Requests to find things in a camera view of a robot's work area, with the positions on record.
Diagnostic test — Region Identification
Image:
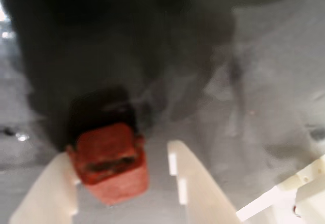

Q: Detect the red cube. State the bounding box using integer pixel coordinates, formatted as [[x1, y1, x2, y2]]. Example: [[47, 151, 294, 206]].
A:
[[66, 121, 150, 206]]

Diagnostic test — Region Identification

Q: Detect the black mat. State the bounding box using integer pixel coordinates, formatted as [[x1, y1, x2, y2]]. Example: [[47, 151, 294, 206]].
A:
[[0, 0, 325, 224]]

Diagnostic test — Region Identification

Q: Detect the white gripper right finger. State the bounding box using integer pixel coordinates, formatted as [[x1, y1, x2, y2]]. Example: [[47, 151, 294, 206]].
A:
[[167, 140, 245, 224]]

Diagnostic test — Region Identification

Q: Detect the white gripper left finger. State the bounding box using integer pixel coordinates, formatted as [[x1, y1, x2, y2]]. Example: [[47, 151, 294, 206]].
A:
[[9, 152, 79, 224]]

